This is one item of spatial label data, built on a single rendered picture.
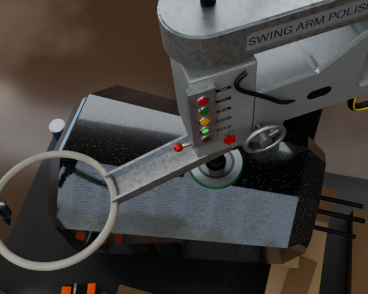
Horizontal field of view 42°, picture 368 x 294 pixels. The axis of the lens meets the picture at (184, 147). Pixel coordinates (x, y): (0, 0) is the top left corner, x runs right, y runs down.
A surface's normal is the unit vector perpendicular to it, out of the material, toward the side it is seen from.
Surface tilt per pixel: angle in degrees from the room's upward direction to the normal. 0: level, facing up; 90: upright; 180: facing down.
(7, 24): 0
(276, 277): 0
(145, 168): 16
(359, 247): 0
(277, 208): 45
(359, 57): 90
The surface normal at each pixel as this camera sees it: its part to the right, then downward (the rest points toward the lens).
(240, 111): 0.31, 0.81
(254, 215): -0.22, 0.25
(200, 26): -0.08, -0.50
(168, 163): -0.33, -0.39
